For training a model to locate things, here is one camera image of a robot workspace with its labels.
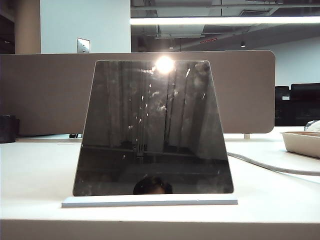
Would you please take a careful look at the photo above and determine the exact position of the black cylindrical pen holder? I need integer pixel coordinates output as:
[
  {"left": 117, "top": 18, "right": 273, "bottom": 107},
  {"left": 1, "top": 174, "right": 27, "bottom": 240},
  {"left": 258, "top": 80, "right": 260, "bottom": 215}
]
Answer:
[{"left": 0, "top": 114, "right": 20, "bottom": 144}]

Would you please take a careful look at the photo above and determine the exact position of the brown desk divider panel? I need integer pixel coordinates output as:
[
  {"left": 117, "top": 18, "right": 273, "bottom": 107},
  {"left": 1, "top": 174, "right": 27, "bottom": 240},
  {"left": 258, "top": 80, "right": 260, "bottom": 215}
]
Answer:
[{"left": 0, "top": 49, "right": 276, "bottom": 138}]

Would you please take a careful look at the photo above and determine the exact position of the beige paper pulp tray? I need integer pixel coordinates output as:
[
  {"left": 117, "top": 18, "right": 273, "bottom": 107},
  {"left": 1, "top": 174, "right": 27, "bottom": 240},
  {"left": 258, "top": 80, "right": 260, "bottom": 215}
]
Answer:
[{"left": 279, "top": 130, "right": 320, "bottom": 160}]

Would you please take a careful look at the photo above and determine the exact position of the clear plastic bag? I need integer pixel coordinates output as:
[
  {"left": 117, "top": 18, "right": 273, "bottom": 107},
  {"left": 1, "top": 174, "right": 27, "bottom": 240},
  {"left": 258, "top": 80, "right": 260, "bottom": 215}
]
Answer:
[{"left": 305, "top": 119, "right": 320, "bottom": 132}]

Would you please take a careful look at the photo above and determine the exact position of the silver wall switch plate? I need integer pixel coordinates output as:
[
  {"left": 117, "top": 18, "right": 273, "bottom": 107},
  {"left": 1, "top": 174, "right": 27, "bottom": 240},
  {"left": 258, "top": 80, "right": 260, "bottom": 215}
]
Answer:
[{"left": 76, "top": 37, "right": 91, "bottom": 54}]

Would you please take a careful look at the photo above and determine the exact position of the white ceiling light strip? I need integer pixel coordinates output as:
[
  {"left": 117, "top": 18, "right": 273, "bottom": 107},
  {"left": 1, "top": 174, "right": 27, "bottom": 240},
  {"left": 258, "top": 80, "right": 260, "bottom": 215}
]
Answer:
[{"left": 129, "top": 16, "right": 320, "bottom": 26}]

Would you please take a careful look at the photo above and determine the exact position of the grey cable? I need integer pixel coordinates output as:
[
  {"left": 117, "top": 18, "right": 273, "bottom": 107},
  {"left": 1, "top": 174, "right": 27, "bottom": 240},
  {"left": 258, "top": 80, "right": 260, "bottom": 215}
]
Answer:
[{"left": 226, "top": 151, "right": 320, "bottom": 177}]

